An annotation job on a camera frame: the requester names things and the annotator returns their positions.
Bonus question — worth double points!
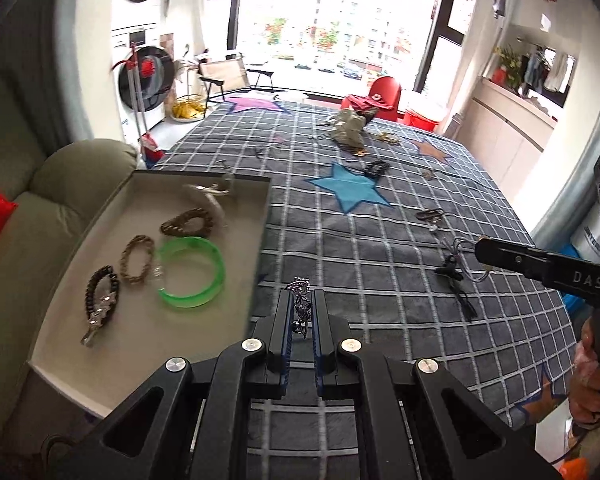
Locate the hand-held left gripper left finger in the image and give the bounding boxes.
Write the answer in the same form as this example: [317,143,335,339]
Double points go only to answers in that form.
[45,290,296,480]

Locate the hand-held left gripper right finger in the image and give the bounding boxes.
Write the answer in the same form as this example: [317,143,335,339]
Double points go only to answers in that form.
[310,290,561,480]

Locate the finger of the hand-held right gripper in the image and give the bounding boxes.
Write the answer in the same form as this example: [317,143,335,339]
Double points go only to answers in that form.
[475,238,548,283]

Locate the black cord necklace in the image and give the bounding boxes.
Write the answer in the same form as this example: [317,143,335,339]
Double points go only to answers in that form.
[434,237,491,321]

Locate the green translucent bangle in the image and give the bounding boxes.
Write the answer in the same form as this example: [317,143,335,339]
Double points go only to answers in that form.
[152,236,226,309]

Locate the grey shallow box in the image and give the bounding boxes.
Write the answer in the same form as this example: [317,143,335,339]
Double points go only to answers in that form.
[27,169,272,420]

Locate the black beaded bracelet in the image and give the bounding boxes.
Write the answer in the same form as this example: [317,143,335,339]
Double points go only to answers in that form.
[84,265,118,313]

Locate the person's right hand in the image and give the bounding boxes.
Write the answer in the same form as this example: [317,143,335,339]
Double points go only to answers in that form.
[567,317,600,428]

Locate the grey plaid blanket with stars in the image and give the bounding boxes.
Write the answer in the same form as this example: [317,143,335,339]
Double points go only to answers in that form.
[152,96,576,480]

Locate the white low cabinet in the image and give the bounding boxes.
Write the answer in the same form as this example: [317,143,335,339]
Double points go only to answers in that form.
[460,80,556,201]

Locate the red plastic basin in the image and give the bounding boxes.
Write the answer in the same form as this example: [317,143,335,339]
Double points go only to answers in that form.
[404,102,446,133]

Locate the silver metal hair clip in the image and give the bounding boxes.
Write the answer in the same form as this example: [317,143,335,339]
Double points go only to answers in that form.
[80,296,118,346]

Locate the potted flowers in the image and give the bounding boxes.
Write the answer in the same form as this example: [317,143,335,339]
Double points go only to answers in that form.
[492,45,523,88]

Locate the red stool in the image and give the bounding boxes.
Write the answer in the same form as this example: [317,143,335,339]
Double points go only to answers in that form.
[341,76,403,123]

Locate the folding chair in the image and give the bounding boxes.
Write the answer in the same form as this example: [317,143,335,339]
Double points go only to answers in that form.
[197,57,276,103]

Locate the beige sofa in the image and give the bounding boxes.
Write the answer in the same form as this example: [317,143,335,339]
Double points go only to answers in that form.
[0,80,141,441]

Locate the red and white mop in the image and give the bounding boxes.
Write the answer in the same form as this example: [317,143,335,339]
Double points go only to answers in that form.
[111,45,162,156]

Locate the white washing machine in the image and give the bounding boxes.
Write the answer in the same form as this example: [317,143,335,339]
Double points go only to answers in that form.
[111,22,178,128]

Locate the large window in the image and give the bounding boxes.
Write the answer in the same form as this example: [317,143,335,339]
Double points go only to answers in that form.
[207,0,481,106]

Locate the grey curtain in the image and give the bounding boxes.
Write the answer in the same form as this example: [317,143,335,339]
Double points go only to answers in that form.
[0,0,81,161]

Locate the brown keychain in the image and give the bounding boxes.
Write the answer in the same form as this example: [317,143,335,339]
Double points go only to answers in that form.
[415,207,446,233]

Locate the dark brown braided bracelet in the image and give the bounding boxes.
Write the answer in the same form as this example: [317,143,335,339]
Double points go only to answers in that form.
[160,207,216,238]

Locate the light brown braided bracelet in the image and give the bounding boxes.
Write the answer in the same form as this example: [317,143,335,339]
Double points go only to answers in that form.
[119,234,156,286]

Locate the wire basket with yellow contents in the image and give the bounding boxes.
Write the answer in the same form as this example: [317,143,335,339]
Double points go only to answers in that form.
[169,92,208,123]

